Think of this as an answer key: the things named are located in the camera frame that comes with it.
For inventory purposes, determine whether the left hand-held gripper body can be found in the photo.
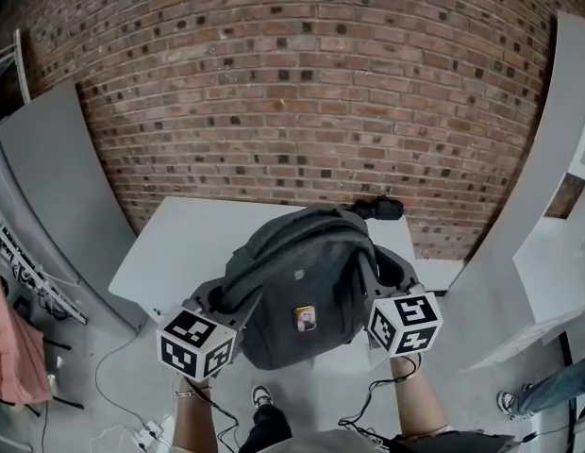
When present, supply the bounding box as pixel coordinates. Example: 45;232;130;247
156;276;249;380

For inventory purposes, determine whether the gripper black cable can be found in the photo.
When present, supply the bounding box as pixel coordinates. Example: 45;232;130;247
187;378;242;453
337;351;424;444

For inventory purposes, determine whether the black rack base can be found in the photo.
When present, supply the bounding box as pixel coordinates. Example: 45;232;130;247
23;337;87;418

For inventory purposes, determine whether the white low panel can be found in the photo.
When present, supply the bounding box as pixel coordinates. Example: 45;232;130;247
413;258;464;297

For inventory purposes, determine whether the black pouch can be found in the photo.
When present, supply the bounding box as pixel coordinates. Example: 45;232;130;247
351;194;406;222

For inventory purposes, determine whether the person's right forearm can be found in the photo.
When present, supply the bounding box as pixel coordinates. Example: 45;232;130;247
389;352;457;444

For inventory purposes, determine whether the gray refrigerator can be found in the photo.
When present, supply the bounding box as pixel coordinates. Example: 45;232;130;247
0;80;148;332

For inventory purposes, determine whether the thin gray floor cable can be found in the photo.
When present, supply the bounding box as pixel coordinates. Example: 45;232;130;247
93;327;148;429

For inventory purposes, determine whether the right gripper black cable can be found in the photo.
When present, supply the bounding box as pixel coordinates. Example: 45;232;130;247
337;351;424;444

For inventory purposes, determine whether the person's shoe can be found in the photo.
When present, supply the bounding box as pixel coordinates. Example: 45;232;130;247
250;384;275;411
496;383;534;422

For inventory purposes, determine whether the white table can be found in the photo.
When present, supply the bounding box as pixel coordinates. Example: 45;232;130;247
108;195;416;323

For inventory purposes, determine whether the white power strip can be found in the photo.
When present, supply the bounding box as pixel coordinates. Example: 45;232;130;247
133;419;164;448

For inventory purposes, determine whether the black cable with inline box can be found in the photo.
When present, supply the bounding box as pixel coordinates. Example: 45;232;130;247
517;394;585;445

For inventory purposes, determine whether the person's left forearm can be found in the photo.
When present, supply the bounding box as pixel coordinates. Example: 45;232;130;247
172;376;224;453

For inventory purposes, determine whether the white hutch cabinet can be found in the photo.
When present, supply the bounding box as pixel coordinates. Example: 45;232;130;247
445;10;585;373

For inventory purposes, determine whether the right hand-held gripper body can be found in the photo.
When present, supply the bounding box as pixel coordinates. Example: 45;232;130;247
362;245;443;360

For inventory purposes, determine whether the white floor cable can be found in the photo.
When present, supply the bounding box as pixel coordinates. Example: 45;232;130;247
88;422;143;453

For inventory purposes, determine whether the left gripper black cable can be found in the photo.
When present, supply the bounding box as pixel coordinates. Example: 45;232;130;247
187;378;242;453

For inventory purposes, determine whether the person's black trouser leg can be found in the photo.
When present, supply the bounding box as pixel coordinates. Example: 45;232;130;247
237;402;294;453

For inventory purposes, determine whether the dark gray backpack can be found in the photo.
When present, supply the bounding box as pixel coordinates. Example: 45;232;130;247
221;204;383;371

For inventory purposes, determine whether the pink garment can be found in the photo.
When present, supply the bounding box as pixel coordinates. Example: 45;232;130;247
0;264;54;406

